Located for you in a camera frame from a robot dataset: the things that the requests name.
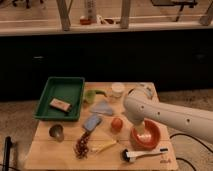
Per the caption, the red object on shelf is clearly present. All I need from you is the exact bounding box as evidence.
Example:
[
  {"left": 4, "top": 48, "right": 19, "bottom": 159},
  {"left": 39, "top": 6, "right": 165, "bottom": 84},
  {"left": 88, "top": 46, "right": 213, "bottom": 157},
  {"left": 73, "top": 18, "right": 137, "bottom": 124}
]
[{"left": 79, "top": 16, "right": 92, "bottom": 25}]

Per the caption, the black white brush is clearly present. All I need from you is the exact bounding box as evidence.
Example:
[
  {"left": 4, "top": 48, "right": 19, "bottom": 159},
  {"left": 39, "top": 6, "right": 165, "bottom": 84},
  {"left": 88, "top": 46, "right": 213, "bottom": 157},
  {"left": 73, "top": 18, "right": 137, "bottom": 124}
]
[{"left": 121, "top": 148, "right": 168, "bottom": 162}]

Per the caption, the brown sponge block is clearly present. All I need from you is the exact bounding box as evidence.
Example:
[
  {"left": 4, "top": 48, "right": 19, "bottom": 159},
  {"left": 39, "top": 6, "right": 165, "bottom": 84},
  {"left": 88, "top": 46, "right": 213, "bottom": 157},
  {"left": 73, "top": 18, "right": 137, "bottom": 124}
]
[{"left": 50, "top": 98, "right": 72, "bottom": 112}]

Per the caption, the green plastic tray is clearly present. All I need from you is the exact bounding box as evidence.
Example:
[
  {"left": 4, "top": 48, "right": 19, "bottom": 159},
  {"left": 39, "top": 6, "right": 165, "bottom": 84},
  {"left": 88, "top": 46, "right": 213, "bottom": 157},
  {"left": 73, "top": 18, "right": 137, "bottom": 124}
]
[{"left": 34, "top": 77, "right": 85, "bottom": 121}]

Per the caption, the orange red bowl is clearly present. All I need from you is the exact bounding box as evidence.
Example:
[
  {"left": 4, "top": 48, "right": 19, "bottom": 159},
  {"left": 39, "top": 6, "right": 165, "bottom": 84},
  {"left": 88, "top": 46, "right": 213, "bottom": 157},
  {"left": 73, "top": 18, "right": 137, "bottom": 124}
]
[{"left": 130, "top": 120, "right": 161, "bottom": 150}]

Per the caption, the black stand left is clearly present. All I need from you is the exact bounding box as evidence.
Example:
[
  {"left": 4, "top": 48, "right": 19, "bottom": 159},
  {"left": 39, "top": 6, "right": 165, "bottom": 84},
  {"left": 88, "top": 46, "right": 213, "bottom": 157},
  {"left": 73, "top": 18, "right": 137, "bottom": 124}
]
[{"left": 2, "top": 136, "right": 12, "bottom": 171}]

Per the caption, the yellow banana toy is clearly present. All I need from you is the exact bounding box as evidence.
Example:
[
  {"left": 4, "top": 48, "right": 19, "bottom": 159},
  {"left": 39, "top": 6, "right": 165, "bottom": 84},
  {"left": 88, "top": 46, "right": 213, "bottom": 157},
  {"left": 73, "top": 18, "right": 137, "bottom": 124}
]
[{"left": 91, "top": 140, "right": 117, "bottom": 153}]

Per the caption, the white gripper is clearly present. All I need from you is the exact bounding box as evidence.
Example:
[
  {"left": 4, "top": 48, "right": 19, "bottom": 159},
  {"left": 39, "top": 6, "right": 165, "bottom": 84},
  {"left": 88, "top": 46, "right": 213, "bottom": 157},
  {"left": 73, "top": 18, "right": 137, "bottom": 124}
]
[{"left": 133, "top": 122, "right": 151, "bottom": 142}]

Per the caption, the red brown grapes bunch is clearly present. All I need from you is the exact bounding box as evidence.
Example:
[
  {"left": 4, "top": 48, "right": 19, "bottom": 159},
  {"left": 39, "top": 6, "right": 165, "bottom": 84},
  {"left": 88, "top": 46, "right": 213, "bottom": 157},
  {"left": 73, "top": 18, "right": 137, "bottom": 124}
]
[{"left": 74, "top": 132, "right": 90, "bottom": 159}]

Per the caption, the grey cloth piece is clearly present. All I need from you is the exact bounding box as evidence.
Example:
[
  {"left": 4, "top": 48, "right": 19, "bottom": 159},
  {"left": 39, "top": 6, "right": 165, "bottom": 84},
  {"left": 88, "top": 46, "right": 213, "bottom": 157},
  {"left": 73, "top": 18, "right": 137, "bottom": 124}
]
[{"left": 90, "top": 101, "right": 114, "bottom": 116}]

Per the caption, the red apple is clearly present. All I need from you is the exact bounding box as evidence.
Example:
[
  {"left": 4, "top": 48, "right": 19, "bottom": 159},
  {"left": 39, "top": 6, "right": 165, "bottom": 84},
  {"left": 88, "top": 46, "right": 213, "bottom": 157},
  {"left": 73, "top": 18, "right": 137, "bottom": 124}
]
[{"left": 111, "top": 117, "right": 123, "bottom": 132}]

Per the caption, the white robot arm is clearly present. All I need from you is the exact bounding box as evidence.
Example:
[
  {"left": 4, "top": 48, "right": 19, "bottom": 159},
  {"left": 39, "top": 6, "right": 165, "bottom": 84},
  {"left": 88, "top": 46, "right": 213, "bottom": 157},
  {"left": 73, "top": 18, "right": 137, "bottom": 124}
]
[{"left": 123, "top": 87, "right": 213, "bottom": 144}]

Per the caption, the black cable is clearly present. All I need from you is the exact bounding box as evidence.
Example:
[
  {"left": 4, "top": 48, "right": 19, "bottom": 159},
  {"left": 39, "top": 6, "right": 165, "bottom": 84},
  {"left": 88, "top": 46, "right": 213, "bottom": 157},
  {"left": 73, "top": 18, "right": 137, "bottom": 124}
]
[{"left": 169, "top": 132, "right": 213, "bottom": 171}]

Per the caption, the white plastic cup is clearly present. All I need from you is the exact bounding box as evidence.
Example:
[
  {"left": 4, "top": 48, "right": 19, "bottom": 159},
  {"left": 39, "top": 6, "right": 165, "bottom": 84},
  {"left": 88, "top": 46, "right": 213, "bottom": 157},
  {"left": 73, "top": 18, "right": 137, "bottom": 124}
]
[{"left": 111, "top": 82, "right": 125, "bottom": 98}]

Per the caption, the metal cup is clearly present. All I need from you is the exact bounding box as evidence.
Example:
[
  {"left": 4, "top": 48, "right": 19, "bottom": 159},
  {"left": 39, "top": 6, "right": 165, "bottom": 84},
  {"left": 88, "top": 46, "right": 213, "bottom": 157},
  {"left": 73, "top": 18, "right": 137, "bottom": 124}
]
[{"left": 49, "top": 124, "right": 64, "bottom": 142}]

